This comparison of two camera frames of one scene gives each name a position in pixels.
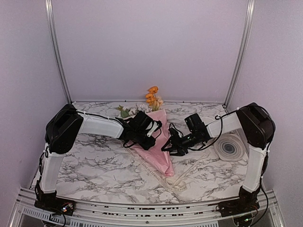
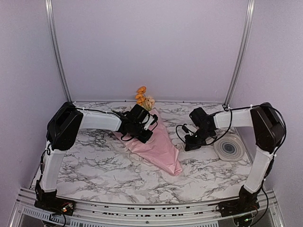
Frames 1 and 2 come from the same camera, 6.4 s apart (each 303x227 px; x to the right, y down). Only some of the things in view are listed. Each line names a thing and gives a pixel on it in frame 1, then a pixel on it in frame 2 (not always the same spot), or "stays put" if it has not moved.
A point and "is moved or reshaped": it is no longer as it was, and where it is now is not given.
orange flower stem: (150, 98) → (140, 96)
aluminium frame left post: (49, 9) stays put
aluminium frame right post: (250, 11) stays put
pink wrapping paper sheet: (160, 153) is moved or reshaped
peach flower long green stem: (160, 100) → (149, 103)
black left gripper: (147, 145) → (143, 138)
